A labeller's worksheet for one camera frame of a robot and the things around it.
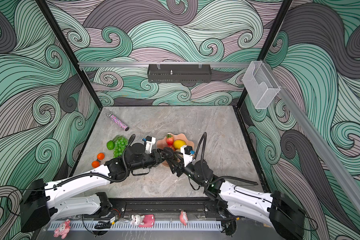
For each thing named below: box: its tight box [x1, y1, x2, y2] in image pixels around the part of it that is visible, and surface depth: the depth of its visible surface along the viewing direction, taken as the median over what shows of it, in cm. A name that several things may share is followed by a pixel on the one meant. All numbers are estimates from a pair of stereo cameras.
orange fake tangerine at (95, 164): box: [91, 160, 101, 169], surface depth 89 cm
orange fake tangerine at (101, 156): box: [97, 152, 106, 160], surface depth 92 cm
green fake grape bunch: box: [113, 135, 129, 158], surface depth 94 cm
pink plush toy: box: [53, 219, 71, 239], surface depth 67 cm
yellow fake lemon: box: [173, 139, 186, 149], surface depth 94 cm
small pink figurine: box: [179, 210, 188, 226], surface depth 68 cm
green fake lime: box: [106, 140, 115, 150], surface depth 96 cm
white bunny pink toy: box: [130, 214, 155, 228], surface depth 68 cm
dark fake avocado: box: [163, 147, 174, 161], surface depth 71 cm
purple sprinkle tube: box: [109, 114, 130, 131], surface depth 109 cm
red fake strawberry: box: [166, 133, 174, 147], surface depth 94 cm
